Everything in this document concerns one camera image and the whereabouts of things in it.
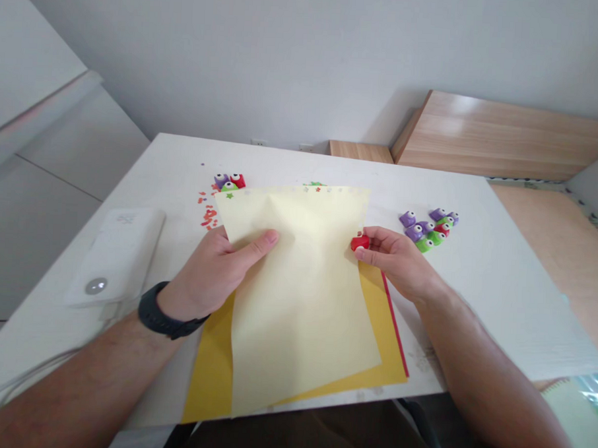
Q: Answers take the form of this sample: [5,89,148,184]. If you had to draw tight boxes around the white cable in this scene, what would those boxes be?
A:
[0,294,124,416]

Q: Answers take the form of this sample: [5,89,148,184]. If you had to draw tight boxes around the person's right hand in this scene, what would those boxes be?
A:
[352,224,457,310]

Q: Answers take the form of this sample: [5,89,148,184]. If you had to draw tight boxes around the person's left hand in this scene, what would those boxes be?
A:
[158,223,281,327]

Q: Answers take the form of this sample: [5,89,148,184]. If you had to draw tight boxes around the dark yellow paper sheet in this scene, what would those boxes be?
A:
[181,252,413,435]

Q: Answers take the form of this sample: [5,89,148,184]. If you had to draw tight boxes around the pile of small craft punches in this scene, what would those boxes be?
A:
[397,205,461,255]

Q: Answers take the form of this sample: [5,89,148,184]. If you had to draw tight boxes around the clear plastic bag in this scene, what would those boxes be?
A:
[564,367,598,446]

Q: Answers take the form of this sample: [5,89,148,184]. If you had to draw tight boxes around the person's legs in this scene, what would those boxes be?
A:
[161,387,452,448]

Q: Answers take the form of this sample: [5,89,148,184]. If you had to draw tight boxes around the white power bank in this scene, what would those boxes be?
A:
[61,204,168,314]

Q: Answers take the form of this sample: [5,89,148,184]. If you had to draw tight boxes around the wooden nightstand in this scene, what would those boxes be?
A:
[327,139,395,166]

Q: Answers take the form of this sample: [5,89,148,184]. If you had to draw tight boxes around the red paper sheet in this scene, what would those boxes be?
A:
[375,271,415,379]

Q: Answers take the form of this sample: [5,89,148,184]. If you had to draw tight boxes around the light green spiral notebook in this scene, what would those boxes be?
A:
[536,374,598,448]

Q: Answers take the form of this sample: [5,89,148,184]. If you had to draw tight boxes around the scattered red paper scraps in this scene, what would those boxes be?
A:
[195,189,223,232]

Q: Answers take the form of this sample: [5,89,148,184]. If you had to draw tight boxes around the pale yellow paper sheet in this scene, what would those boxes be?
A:
[203,180,392,427]

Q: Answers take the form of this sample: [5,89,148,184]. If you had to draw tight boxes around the white cabinet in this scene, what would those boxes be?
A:
[0,0,158,329]

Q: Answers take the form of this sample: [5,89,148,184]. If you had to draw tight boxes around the wooden bed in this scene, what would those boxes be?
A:
[382,88,598,376]

